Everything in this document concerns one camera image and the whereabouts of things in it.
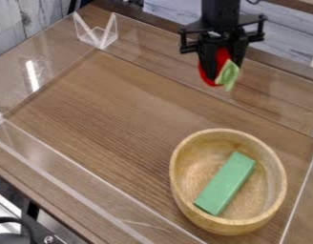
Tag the red plush strawberry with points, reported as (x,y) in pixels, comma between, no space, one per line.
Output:
(227,71)

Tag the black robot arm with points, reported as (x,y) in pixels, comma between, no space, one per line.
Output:
(216,10)

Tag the green rectangular block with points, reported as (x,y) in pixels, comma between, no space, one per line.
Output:
(225,184)

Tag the clear acrylic corner bracket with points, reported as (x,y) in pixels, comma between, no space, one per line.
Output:
(97,37)

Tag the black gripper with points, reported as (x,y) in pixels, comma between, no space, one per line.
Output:
(204,37)

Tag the wooden oval bowl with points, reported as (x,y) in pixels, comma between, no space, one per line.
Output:
(197,159)

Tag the black metal table mount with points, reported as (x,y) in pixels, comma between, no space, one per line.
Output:
(42,234)

